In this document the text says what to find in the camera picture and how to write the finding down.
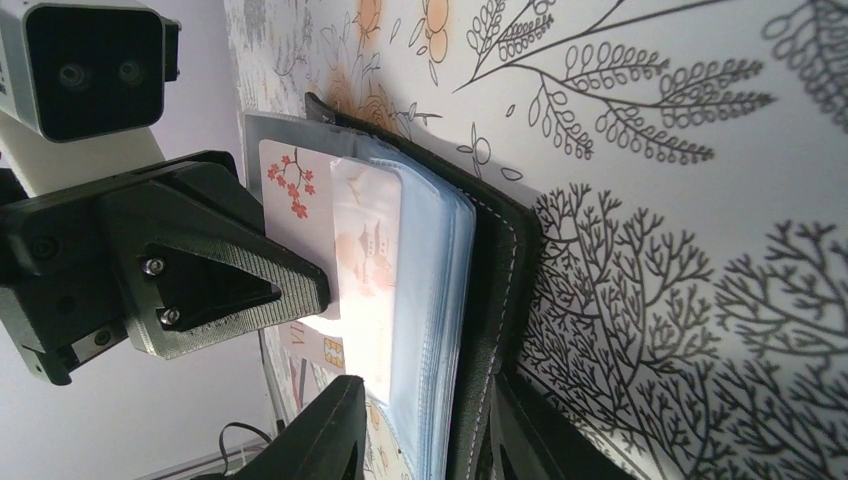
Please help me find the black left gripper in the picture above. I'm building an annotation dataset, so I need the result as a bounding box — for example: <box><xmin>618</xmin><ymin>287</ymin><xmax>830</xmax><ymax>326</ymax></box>
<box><xmin>1</xmin><ymin>151</ymin><xmax>330</xmax><ymax>386</ymax></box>

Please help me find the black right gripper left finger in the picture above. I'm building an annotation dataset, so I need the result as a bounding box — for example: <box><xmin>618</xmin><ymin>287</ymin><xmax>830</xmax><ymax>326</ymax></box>
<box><xmin>230</xmin><ymin>375</ymin><xmax>367</xmax><ymax>479</ymax></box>

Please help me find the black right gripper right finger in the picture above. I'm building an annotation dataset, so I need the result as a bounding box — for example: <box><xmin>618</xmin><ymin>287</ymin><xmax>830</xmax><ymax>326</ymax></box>
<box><xmin>490</xmin><ymin>371</ymin><xmax>632</xmax><ymax>480</ymax></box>

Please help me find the white VIP floral card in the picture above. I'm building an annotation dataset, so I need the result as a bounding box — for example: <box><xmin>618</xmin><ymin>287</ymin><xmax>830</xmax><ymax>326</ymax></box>
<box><xmin>256</xmin><ymin>139</ymin><xmax>404</xmax><ymax>399</ymax></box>

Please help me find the black card holder wallet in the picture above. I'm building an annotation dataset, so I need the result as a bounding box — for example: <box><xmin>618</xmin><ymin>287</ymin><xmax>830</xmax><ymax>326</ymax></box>
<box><xmin>244</xmin><ymin>95</ymin><xmax>541</xmax><ymax>479</ymax></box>

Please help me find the floral patterned table mat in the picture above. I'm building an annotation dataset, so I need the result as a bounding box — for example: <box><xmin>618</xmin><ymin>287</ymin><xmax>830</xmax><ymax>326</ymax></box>
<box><xmin>224</xmin><ymin>1</ymin><xmax>847</xmax><ymax>479</ymax></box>

